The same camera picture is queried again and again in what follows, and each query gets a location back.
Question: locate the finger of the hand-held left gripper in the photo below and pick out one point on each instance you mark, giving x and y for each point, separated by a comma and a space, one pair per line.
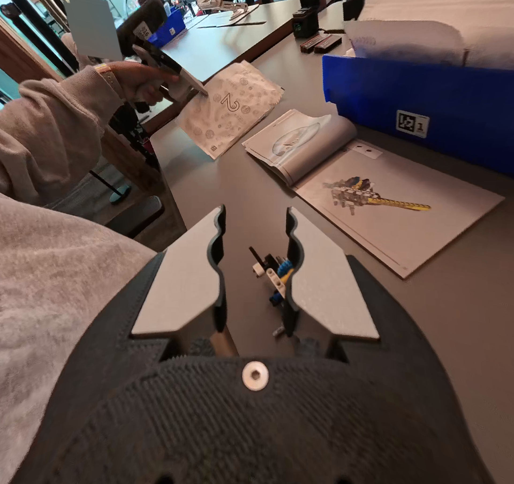
192, 84

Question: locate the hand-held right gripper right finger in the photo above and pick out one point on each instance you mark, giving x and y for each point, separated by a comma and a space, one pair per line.
333, 291

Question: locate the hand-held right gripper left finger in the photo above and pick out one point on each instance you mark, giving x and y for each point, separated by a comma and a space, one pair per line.
180, 287

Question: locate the white printed paper bag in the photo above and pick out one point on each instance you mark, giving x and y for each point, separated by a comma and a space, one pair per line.
229, 110

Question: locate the small lego assembly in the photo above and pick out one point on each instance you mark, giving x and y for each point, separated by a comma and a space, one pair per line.
277, 279

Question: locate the person's left forearm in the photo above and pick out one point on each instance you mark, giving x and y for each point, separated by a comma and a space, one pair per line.
48, 130

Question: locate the person's left hand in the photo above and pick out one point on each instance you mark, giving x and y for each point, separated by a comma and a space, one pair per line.
134, 82

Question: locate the small blue plastic bin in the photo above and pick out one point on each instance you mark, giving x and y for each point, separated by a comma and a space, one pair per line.
170, 30

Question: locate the striped wristband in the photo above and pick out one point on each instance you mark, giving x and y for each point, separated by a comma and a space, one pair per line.
107, 76

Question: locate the open instruction booklet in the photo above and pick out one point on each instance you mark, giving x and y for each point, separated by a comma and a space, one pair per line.
381, 198

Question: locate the brown flat packet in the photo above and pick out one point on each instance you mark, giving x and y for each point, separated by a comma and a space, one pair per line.
327, 44
311, 44

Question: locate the black charger box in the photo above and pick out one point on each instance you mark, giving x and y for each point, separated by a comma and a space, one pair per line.
306, 14

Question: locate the person's grey clothing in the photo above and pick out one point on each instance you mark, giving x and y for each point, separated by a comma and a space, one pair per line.
48, 311

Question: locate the large blue plastic bin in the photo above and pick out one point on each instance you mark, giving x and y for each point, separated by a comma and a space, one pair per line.
433, 98

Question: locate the large white paper bag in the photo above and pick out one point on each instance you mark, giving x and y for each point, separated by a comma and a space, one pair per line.
461, 10

